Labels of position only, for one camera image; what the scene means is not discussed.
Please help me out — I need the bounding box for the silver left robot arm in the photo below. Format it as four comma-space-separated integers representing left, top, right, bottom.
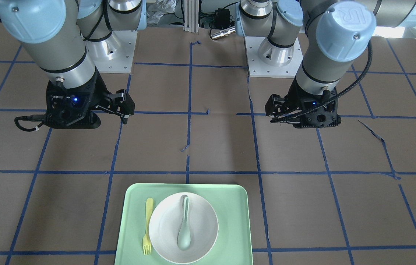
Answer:
235, 0, 416, 128

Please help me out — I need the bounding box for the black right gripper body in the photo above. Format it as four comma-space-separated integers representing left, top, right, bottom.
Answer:
46, 70, 109, 129

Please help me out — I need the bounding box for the black corrugated cable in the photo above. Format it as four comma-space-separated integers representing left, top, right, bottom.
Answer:
271, 40, 373, 123

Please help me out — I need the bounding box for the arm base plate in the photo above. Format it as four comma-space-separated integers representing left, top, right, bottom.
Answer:
85, 31, 138, 74
245, 36, 303, 79

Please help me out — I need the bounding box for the white round plate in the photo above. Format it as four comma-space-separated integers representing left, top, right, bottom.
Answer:
148, 192, 219, 265

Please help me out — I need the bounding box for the pale green spoon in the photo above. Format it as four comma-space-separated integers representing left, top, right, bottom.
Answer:
177, 195, 191, 251

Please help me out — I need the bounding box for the yellow plastic fork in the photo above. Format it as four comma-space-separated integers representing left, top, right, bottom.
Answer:
142, 197, 154, 255

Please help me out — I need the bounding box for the light green tray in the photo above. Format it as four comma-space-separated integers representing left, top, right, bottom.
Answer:
115, 183, 253, 265

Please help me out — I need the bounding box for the black looped cable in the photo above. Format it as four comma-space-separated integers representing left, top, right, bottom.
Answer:
14, 115, 52, 132

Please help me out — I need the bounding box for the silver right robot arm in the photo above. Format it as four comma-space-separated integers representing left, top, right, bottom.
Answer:
0, 0, 147, 132

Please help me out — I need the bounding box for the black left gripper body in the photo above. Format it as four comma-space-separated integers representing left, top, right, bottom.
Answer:
289, 79, 342, 128

